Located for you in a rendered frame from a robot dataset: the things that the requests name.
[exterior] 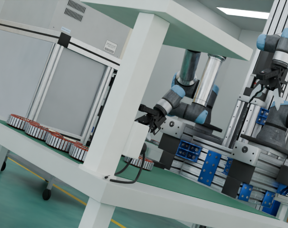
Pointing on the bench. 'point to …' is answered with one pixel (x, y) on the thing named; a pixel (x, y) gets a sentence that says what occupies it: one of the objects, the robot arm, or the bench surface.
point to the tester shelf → (110, 61)
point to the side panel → (69, 93)
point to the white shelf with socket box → (145, 73)
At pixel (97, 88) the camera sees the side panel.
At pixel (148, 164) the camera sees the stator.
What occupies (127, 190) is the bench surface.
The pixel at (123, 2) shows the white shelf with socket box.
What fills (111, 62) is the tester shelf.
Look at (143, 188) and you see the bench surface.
